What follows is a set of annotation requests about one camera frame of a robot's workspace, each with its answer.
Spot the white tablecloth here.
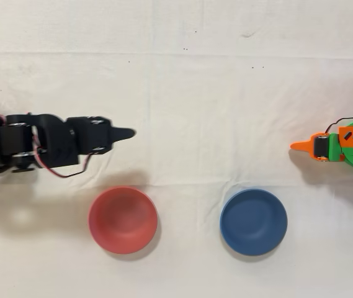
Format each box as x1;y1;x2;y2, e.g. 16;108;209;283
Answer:
0;0;353;298

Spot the pink bowl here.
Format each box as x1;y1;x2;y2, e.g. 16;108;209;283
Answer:
88;185;159;255

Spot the blue bowl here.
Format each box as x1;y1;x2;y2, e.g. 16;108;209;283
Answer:
219;187;288;256

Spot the thin servo cable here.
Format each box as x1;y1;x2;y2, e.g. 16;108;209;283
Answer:
324;116;353;138

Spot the red white black servo cable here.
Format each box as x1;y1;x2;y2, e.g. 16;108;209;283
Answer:
32;145;96;179

